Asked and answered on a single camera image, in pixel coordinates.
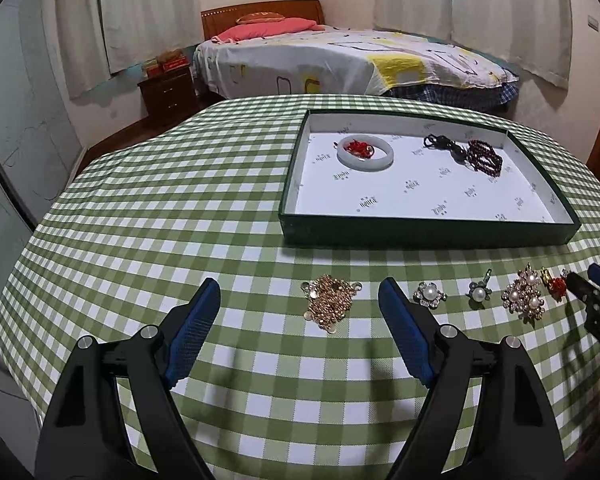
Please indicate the gold rhinestone brooch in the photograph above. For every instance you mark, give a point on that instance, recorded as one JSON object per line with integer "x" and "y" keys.
{"x": 329, "y": 301}

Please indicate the bed with patterned sheet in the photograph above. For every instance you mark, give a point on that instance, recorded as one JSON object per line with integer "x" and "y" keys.
{"x": 359, "y": 62}

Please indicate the left white curtain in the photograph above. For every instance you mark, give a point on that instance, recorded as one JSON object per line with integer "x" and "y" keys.
{"x": 100, "y": 38}

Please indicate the wall light switch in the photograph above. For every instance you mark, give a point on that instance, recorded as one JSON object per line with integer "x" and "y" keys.
{"x": 592, "y": 23}

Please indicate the pink pillow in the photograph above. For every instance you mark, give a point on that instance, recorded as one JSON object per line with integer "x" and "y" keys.
{"x": 249, "y": 31}

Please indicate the silver pearl flower brooch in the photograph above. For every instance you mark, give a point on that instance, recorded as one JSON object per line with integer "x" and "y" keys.
{"x": 428, "y": 295}

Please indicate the right white curtain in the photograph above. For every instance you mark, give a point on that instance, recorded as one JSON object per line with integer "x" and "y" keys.
{"x": 534, "y": 35}

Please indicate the glass sliding wardrobe door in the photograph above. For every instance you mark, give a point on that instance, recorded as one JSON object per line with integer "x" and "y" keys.
{"x": 38, "y": 144}

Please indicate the red gold charm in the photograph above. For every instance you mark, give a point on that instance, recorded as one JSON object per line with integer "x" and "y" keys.
{"x": 555, "y": 285}

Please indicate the dark wooden nightstand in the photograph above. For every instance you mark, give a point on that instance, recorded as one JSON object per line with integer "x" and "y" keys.
{"x": 171, "y": 97}

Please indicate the white jade bangle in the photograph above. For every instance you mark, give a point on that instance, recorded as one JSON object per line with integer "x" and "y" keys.
{"x": 382, "y": 159}

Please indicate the pink pearl flower brooch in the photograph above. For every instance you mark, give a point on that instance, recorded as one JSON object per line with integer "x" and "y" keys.
{"x": 523, "y": 296}

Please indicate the green white checkered tablecloth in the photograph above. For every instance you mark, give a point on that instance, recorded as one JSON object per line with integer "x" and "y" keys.
{"x": 271, "y": 395}

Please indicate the red gift boxes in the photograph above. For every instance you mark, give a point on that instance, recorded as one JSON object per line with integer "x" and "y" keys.
{"x": 163, "y": 63}

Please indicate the red knotted cord charm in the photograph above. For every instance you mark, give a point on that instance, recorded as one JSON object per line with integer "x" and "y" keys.
{"x": 360, "y": 149}

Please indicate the white curtain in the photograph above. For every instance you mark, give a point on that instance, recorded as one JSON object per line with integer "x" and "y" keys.
{"x": 534, "y": 35}
{"x": 100, "y": 38}

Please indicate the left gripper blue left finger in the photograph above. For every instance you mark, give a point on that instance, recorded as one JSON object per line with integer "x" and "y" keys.
{"x": 186, "y": 329}

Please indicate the black cord bead pendant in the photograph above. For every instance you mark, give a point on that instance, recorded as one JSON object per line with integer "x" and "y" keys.
{"x": 443, "y": 143}

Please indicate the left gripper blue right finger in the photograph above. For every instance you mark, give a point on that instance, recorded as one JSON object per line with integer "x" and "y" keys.
{"x": 409, "y": 339}

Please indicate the single pearl silver brooch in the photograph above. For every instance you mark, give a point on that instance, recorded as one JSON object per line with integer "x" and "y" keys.
{"x": 479, "y": 291}

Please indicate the dark green shallow tray box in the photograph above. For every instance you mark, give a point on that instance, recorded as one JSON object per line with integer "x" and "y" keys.
{"x": 502, "y": 197}

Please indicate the orange embroidered cushion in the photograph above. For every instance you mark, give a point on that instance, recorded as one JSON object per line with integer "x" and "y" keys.
{"x": 260, "y": 18}

